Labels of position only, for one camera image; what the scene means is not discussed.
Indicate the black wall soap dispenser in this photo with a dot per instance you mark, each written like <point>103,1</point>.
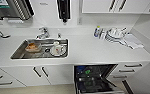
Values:
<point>63,10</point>

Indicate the small white wall label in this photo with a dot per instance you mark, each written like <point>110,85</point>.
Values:
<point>43,3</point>

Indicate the bowl with orange food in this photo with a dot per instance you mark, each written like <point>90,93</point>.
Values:
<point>31,47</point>

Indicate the chrome sink faucet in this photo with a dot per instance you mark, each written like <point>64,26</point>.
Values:
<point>43,32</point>

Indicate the white wide drawer unit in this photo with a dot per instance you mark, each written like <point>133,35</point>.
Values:
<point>2,78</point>

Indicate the white mug with print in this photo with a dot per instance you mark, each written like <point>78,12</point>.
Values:
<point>57,49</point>

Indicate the stack of white bowls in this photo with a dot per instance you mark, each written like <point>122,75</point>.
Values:
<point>115,34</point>

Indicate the white two-door sink cabinet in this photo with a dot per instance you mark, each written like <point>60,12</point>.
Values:
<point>54,75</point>

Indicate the stainless steel dishwasher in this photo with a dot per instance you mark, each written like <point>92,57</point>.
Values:
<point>97,86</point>

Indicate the grey paper towel dispenser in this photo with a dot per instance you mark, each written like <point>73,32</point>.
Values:
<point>11,8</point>

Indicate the small white bottle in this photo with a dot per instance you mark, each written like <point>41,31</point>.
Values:
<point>102,33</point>

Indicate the white narrow three-drawer unit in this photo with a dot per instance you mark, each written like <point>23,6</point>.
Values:
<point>129,70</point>

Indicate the small chrome counter knob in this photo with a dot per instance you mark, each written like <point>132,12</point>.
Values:
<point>59,35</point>

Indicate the white three-door wall cabinet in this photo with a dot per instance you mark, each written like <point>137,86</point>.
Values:
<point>124,5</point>

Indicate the stainless steel sink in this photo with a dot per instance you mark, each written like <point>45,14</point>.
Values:
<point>16,55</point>

